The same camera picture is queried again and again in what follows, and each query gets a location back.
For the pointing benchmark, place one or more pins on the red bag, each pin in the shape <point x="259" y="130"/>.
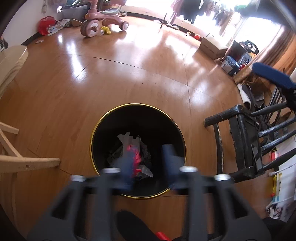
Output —
<point x="44" y="24"/>

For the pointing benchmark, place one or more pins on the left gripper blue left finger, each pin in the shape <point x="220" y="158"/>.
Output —
<point x="124" y="179"/>

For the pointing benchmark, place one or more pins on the white green paper carton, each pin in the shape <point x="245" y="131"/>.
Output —
<point x="141" y="157"/>

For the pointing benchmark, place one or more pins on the cardboard box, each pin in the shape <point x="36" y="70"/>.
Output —
<point x="213" y="47"/>

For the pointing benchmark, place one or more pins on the pink children's tricycle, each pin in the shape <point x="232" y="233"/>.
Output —
<point x="95" y="19"/>

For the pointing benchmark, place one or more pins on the black gold-rimmed trash bin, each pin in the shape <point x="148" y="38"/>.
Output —
<point x="146" y="129"/>

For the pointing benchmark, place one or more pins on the clothes rack with garments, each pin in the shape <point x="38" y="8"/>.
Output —
<point x="218" y="10"/>

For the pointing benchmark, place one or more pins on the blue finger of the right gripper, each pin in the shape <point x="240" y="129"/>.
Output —
<point x="274" y="76"/>

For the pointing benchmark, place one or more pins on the blue white patterned box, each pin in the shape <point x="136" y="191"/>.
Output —
<point x="230" y="66"/>

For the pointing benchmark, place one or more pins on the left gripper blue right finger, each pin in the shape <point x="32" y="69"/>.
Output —
<point x="172" y="164"/>

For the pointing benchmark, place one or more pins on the black wooden chair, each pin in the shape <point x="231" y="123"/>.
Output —
<point x="244" y="129"/>

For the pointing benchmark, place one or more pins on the children's picture book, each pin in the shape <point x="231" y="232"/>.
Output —
<point x="59" y="25"/>

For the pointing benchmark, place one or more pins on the red grey wrapper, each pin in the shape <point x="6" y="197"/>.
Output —
<point x="136" y="159"/>

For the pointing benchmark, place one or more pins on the yellow plush toy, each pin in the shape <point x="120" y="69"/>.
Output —
<point x="105" y="30"/>

